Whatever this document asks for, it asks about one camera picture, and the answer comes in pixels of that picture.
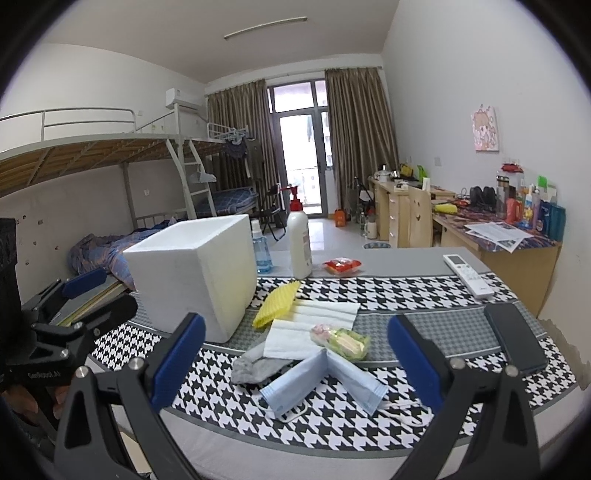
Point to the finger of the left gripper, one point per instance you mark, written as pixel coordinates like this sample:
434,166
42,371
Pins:
59,292
95,324

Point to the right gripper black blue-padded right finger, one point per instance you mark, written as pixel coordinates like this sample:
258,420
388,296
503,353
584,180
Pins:
504,444

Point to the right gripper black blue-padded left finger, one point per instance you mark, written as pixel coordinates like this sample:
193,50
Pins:
89,445

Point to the yellow foam net sleeve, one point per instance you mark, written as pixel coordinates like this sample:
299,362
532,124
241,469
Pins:
276,305

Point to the white towel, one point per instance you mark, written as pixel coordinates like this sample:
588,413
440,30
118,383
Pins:
314,312

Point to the person's left hand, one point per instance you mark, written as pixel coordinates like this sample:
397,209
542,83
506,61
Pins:
23,403

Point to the blue plaid quilt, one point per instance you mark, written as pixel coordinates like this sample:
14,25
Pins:
106,252

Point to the black smartphone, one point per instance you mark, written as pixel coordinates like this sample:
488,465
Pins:
517,340

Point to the white foam box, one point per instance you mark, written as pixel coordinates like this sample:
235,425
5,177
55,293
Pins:
204,266

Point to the white remote control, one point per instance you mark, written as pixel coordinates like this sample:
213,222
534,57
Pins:
475,283

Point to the green pink plush toy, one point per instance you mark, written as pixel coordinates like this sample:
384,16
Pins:
341,341

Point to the metal bunk bed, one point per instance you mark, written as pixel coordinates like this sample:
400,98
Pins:
68,172

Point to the grey sock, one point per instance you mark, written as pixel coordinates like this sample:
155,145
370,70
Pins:
253,367

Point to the blue spray bottle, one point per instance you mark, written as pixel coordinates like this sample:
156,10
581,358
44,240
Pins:
264,262

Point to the printed paper sheets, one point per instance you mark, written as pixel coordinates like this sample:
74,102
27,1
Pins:
500,236

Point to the black folding chair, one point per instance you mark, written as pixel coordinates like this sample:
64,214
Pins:
271,215

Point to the white air conditioner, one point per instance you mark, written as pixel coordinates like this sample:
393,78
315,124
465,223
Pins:
176,97

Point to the white folded tissue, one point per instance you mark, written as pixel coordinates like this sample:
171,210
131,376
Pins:
289,340

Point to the red snack packet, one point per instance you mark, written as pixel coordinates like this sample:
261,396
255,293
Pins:
342,266

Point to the wooden smiley chair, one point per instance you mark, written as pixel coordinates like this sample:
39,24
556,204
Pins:
421,219

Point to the white lotion pump bottle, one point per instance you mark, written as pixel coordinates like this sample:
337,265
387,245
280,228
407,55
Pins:
298,237

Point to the wooden desk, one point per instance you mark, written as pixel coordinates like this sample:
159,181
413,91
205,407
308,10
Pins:
528,270

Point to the brown left curtain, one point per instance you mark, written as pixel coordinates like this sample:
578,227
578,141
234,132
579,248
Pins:
240,117

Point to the brown curtain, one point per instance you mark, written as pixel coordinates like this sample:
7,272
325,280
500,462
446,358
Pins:
240,117
362,128

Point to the orange bag on floor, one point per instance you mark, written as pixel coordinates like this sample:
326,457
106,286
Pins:
341,218

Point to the balcony glass door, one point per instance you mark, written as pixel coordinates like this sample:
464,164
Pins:
302,140

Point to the brown right curtain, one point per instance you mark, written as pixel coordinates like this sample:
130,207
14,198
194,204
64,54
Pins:
362,128

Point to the ceiling tube light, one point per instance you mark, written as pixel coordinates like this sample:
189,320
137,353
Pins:
266,25

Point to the pink cartoon wall picture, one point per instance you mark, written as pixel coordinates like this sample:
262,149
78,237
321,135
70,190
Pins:
485,129

